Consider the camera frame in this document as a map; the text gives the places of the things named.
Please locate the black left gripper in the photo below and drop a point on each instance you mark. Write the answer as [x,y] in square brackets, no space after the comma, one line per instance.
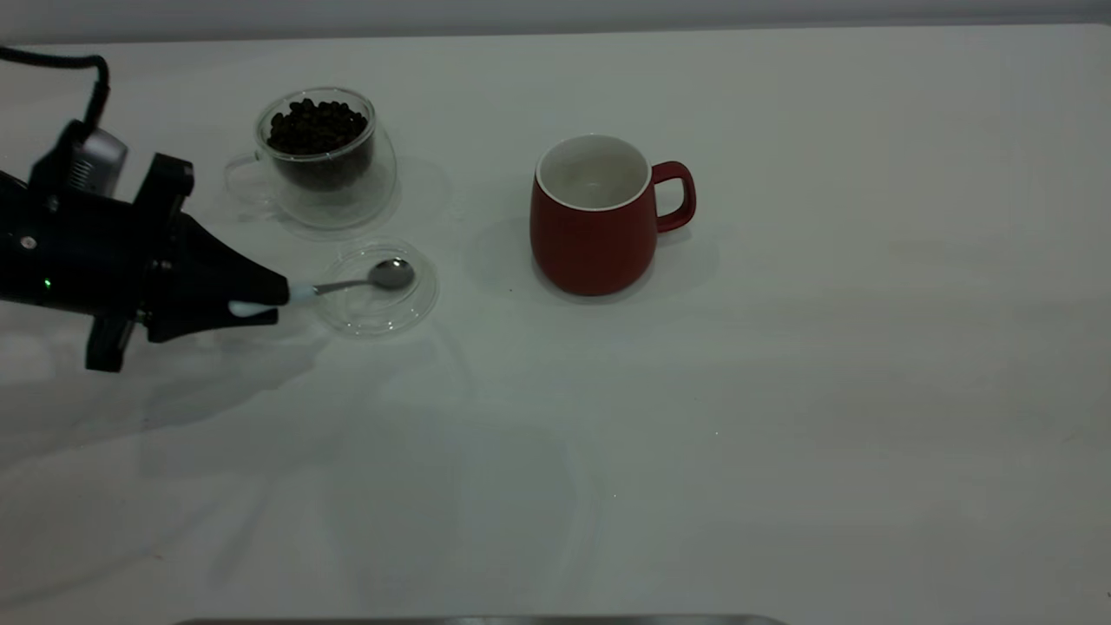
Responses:
[78,252]

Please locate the red ceramic mug white inside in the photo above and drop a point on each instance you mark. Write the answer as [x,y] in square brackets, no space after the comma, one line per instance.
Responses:
[590,247]

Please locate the clear round glass lid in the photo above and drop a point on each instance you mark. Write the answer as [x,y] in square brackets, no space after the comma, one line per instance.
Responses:
[382,312]

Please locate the dark coffee beans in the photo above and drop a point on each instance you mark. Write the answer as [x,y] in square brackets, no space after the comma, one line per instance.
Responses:
[317,130]

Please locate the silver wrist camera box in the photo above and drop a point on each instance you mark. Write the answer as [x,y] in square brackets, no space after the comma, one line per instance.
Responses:
[95,165]

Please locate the clear double-wall glass cup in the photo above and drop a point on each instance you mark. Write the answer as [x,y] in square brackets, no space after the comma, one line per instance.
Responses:
[351,208]

